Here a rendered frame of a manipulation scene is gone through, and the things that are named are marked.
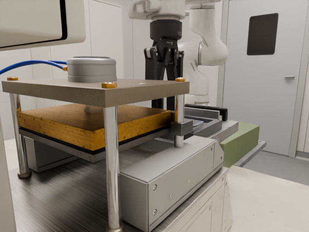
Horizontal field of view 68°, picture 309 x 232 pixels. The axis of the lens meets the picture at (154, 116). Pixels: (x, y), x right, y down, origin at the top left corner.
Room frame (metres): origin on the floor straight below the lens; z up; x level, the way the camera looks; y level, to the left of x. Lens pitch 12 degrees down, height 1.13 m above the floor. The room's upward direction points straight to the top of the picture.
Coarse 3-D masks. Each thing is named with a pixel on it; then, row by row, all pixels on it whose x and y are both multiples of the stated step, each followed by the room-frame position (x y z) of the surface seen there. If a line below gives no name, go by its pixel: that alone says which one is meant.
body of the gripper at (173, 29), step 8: (152, 24) 0.54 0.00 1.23; (160, 24) 0.53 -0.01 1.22; (168, 24) 0.52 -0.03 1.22; (176, 24) 0.53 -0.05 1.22; (152, 32) 0.54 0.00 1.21; (160, 32) 0.53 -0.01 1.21; (168, 32) 0.52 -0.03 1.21; (176, 32) 0.53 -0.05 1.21; (160, 40) 0.53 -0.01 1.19; (168, 40) 0.55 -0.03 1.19; (176, 40) 0.58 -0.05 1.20; (160, 48) 0.53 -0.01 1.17; (176, 48) 0.58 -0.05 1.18; (160, 56) 0.53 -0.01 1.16
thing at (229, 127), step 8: (184, 112) 0.71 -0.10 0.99; (192, 112) 0.69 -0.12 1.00; (200, 112) 0.67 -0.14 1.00; (208, 112) 0.66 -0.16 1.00; (216, 112) 0.64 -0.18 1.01; (224, 128) 0.60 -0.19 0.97; (232, 128) 0.64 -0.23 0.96; (208, 136) 0.53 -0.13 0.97; (216, 136) 0.54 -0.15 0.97; (224, 136) 0.59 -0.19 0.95; (144, 144) 0.53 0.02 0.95; (152, 144) 0.51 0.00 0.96; (160, 144) 0.50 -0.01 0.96; (168, 144) 0.48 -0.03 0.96
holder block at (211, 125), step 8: (200, 120) 0.62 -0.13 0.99; (208, 120) 0.60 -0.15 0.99; (216, 120) 0.59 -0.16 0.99; (200, 128) 0.51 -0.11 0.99; (208, 128) 0.53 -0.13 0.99; (216, 128) 0.57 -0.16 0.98; (160, 136) 0.52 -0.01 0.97; (168, 136) 0.51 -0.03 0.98; (184, 136) 0.48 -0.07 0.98; (200, 136) 0.50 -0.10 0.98
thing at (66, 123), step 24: (24, 120) 0.36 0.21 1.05; (48, 120) 0.32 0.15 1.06; (72, 120) 0.31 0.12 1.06; (96, 120) 0.31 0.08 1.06; (120, 120) 0.31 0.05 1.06; (144, 120) 0.33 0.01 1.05; (168, 120) 0.39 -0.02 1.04; (48, 144) 0.32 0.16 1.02; (72, 144) 0.29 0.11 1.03; (96, 144) 0.26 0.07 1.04; (120, 144) 0.30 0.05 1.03
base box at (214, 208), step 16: (224, 176) 0.43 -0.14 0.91; (208, 192) 0.37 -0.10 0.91; (224, 192) 0.44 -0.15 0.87; (192, 208) 0.32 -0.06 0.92; (208, 208) 0.37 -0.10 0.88; (224, 208) 0.44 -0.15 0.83; (176, 224) 0.28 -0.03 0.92; (192, 224) 0.32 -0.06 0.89; (208, 224) 0.37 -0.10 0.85; (224, 224) 0.45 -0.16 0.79
